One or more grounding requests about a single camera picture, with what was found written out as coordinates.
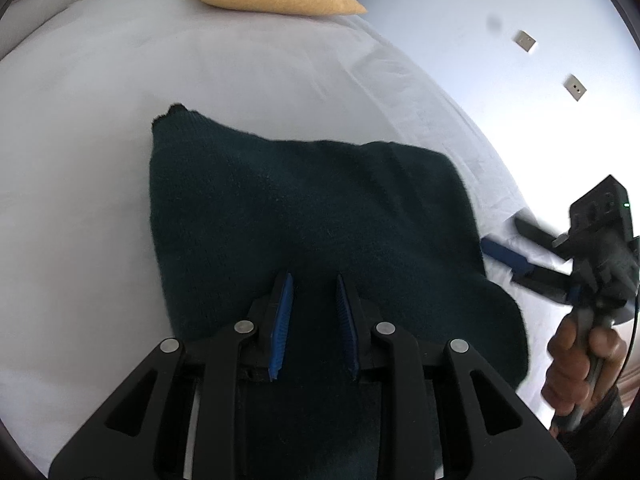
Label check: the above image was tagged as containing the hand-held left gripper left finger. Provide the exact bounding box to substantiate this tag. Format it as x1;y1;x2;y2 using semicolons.
49;272;296;480

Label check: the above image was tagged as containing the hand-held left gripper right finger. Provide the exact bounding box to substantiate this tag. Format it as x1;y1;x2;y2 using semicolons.
335;274;577;480

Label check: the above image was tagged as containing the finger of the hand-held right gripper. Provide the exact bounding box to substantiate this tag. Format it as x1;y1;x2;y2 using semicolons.
480;237;573;306
514;214;572;261

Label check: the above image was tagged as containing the dark green knit sweater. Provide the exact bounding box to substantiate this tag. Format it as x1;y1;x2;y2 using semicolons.
149;103;531;480

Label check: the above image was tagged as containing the person's right forearm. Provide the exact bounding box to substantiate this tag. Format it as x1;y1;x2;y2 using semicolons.
550;387;626;466

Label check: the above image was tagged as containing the person's right hand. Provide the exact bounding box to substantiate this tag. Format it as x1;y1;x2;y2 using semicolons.
541;312;628;433

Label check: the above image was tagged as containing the white bed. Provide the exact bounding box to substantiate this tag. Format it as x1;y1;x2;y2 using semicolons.
0;0;561;471

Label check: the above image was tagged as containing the white pillow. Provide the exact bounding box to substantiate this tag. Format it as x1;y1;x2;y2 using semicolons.
0;0;71;58

